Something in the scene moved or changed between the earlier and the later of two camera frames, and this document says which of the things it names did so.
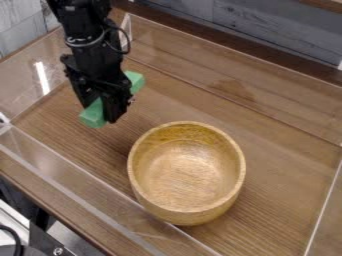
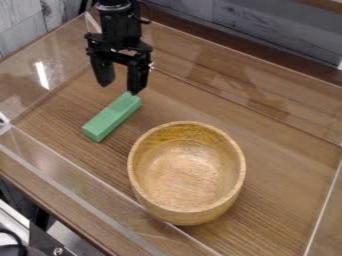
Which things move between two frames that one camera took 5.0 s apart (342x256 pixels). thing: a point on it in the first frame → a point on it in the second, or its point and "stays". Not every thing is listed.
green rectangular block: (92, 116) → (97, 128)
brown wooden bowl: (186, 171) stays
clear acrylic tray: (223, 155) stays
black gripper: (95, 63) → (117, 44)
